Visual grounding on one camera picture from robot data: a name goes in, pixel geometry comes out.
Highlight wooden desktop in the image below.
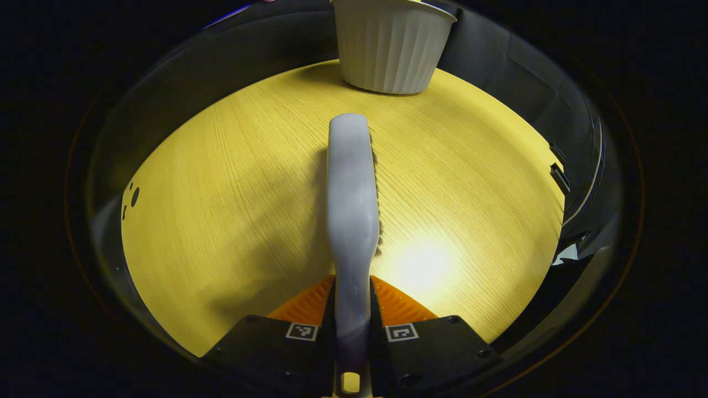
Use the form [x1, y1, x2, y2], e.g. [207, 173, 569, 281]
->
[121, 58, 566, 359]

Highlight small grey broom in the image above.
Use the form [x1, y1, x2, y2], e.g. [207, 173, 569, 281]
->
[326, 113, 382, 397]

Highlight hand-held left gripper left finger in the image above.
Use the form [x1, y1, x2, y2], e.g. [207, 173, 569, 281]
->
[202, 275, 336, 397]

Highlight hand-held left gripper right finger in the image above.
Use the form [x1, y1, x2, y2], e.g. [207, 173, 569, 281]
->
[371, 275, 501, 397]

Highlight white ribbed garbage bin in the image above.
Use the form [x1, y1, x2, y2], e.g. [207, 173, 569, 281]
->
[331, 0, 458, 95]

